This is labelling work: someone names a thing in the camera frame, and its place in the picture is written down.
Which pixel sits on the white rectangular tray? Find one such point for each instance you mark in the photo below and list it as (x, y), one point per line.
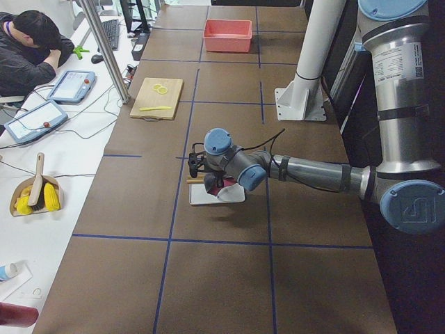
(230, 194)

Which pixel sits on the bamboo cutting board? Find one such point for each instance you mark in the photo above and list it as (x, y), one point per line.
(148, 97)

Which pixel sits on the left yellow corn toy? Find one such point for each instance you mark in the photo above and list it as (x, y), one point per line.
(22, 202)

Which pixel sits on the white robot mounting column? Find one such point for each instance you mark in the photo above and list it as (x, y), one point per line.
(302, 99)

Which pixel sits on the wooden hand brush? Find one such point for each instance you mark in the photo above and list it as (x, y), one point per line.
(35, 200)

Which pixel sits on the aluminium frame post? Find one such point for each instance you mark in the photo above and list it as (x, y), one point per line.
(98, 31)

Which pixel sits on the lower teach pendant tablet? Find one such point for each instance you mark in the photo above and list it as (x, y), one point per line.
(36, 123)

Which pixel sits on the upper teach pendant tablet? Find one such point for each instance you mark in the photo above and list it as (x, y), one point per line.
(72, 87)

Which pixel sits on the black keyboard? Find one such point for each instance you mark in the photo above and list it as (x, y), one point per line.
(112, 30)

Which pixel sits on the teach pendant tablet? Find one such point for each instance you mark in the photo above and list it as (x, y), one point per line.
(36, 123)
(72, 87)

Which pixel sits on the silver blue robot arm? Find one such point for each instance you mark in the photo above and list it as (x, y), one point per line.
(402, 183)

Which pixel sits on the white blue paper cup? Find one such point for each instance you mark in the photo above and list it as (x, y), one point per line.
(8, 271)

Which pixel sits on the black computer mouse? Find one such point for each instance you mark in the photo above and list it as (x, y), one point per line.
(97, 58)

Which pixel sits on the grey and pink cloth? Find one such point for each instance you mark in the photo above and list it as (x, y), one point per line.
(228, 181)

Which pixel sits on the yellow plastic knife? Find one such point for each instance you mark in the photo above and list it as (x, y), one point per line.
(154, 108)

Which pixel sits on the right yellow corn toy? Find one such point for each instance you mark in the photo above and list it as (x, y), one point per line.
(51, 198)

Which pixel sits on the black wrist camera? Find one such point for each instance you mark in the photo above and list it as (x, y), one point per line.
(196, 160)

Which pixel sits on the green plastic toy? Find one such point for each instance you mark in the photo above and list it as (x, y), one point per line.
(79, 50)

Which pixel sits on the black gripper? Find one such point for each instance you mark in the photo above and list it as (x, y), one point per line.
(211, 180)

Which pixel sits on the yellow corn toy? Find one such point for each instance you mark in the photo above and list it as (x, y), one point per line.
(51, 198)
(22, 202)

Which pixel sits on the pink plastic bin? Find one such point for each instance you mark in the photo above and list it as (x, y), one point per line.
(227, 35)

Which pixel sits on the wooden dustpan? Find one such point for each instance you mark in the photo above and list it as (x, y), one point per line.
(28, 182)

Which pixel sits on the red cylinder object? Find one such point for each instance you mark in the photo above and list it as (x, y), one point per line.
(18, 315)

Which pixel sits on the black power adapter box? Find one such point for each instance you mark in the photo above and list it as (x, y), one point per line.
(139, 46)

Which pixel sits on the person in black jacket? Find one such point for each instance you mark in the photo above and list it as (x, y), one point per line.
(32, 49)

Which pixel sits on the front lemon slice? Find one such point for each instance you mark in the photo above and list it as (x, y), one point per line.
(162, 90)

